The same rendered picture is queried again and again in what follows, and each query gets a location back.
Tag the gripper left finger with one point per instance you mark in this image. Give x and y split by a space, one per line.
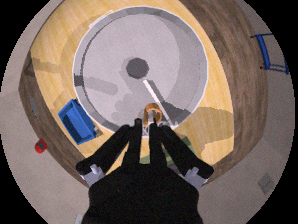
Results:
94 167

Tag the blue crate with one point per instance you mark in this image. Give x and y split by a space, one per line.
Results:
74 119

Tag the grey round turning table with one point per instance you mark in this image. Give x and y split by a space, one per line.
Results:
132 44

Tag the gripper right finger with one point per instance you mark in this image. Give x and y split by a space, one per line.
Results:
193 169

